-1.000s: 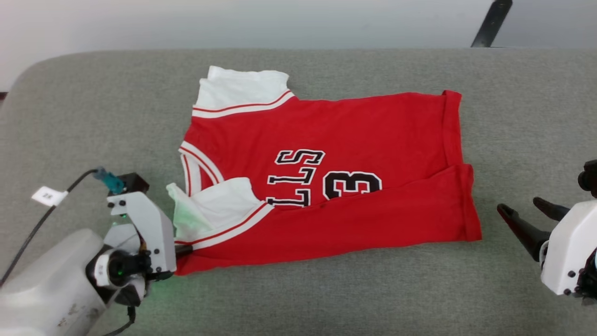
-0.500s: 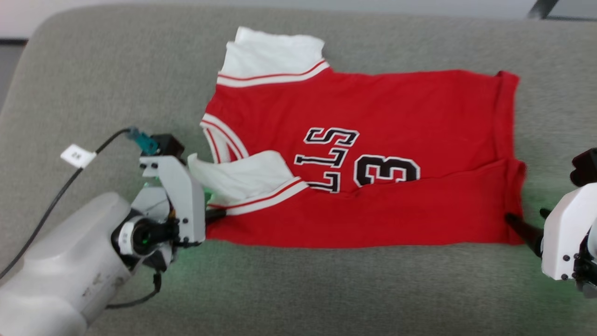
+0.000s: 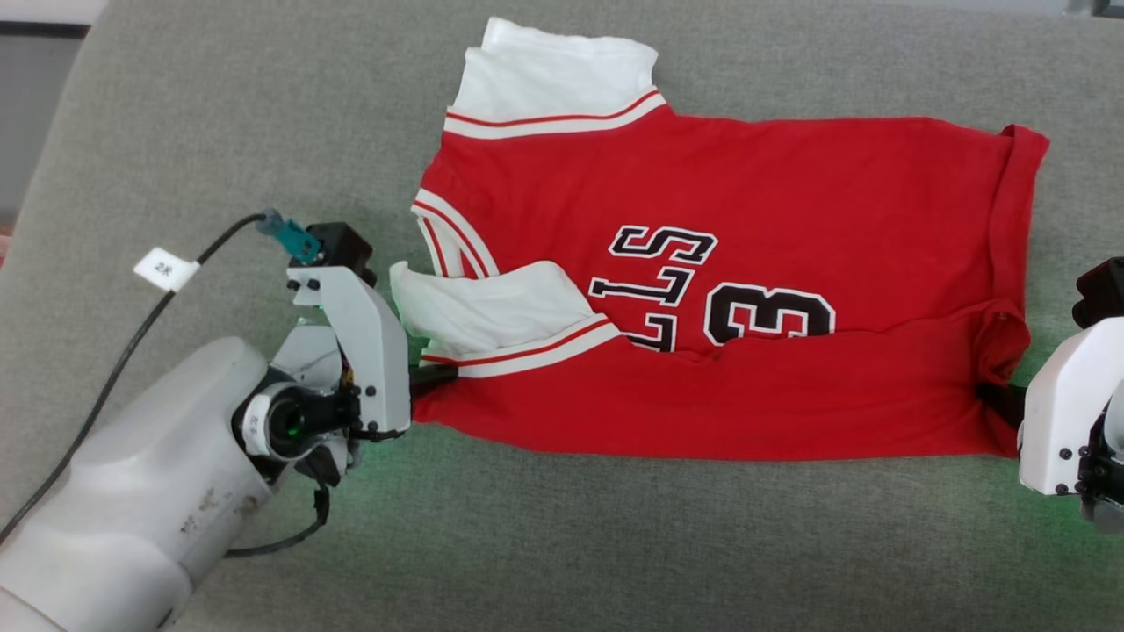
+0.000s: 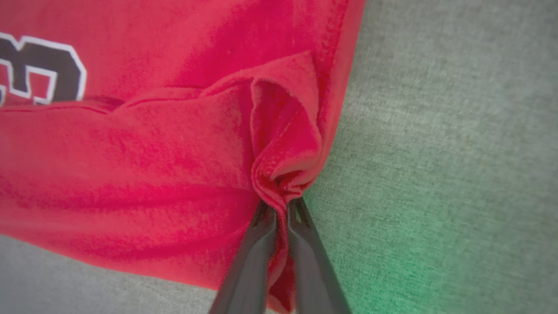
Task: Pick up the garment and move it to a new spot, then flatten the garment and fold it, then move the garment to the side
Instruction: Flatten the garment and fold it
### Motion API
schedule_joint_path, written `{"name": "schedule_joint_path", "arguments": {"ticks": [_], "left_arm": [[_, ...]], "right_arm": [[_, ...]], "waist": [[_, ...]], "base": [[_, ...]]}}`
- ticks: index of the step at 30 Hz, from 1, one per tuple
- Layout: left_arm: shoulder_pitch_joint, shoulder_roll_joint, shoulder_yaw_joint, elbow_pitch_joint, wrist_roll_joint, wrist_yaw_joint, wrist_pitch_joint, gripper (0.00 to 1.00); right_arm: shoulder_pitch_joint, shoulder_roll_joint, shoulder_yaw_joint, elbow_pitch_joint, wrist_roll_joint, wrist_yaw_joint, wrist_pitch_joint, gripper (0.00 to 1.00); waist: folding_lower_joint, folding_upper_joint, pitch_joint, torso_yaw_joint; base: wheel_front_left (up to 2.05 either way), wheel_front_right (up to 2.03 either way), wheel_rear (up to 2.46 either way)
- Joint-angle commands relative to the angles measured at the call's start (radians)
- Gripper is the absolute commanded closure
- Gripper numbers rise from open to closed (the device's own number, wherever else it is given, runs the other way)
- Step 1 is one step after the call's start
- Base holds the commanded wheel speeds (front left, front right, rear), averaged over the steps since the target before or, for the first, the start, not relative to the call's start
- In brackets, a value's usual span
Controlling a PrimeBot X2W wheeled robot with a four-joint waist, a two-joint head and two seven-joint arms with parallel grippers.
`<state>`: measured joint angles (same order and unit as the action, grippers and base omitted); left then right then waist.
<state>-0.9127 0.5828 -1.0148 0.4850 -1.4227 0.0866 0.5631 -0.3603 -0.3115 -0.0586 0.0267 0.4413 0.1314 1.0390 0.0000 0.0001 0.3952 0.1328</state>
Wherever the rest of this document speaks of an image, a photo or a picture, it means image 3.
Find long black arm cable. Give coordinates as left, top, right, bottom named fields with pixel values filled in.
left=0, top=212, right=269, bottom=545

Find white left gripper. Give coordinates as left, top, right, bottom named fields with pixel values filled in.
left=241, top=266, right=459, bottom=488

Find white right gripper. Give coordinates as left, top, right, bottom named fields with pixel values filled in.
left=976, top=318, right=1124, bottom=533

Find white cable label tag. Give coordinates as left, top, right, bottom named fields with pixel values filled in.
left=133, top=247, right=202, bottom=293

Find red basketball jersey white sleeves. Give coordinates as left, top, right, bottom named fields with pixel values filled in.
left=389, top=16, right=1051, bottom=463

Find teal cable connector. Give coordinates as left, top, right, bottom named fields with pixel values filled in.
left=256, top=209, right=323, bottom=266

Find short black cable loop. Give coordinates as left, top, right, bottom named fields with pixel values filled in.
left=224, top=481, right=331, bottom=559

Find black baseboard strip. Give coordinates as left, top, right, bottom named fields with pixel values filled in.
left=0, top=21, right=90, bottom=39

